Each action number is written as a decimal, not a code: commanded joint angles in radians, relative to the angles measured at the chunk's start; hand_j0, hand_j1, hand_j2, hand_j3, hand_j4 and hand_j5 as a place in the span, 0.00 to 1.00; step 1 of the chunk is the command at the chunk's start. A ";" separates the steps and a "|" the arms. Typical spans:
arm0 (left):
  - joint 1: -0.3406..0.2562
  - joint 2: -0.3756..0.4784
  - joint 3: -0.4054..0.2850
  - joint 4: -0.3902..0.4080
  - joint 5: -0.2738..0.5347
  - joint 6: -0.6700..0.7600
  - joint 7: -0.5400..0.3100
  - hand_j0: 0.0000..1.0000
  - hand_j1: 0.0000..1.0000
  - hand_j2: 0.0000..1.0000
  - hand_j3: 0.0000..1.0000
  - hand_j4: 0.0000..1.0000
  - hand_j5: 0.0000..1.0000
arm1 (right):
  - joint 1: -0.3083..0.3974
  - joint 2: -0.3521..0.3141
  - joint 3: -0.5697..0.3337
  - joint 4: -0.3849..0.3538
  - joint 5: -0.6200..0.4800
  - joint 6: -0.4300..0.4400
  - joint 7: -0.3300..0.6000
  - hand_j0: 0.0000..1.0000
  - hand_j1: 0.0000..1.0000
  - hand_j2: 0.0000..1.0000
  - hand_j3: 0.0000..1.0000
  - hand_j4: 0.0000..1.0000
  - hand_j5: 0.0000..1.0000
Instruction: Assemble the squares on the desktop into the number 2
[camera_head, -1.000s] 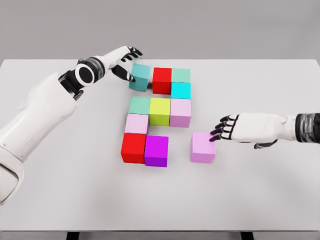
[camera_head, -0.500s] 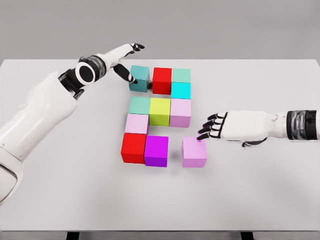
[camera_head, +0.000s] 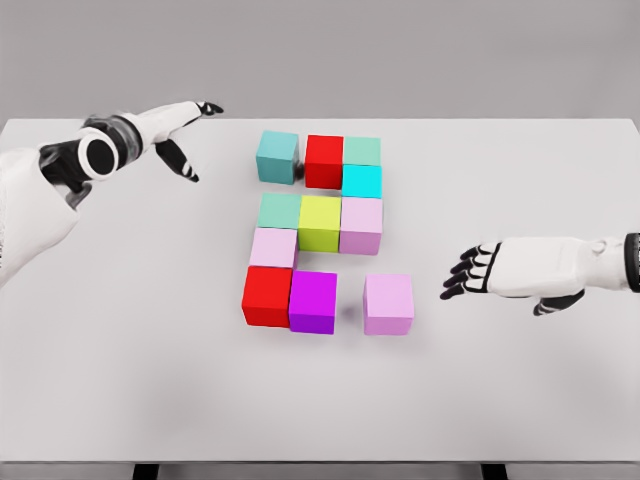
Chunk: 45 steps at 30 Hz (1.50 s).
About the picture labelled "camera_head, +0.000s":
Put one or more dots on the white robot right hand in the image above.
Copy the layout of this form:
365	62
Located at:
537	265

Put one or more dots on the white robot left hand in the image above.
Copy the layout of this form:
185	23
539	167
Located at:
167	120

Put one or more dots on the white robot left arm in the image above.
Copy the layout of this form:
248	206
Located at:
30	200

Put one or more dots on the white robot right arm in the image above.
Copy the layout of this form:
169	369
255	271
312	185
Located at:
612	261

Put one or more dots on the teal blue cube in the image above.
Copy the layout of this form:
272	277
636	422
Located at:
276	159

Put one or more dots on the mint green cube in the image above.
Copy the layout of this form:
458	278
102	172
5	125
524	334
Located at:
362	150
278	210

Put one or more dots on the pale pink cube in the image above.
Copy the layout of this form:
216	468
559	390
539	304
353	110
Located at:
272	247
360	227
388	305

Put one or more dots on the red cube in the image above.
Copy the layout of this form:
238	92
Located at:
265	297
323	162

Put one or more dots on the yellow-green cube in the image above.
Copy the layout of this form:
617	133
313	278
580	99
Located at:
319	225

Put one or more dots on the bright cyan cube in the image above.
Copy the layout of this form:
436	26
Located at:
361	181

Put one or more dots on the magenta purple cube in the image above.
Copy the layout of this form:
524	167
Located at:
312	302

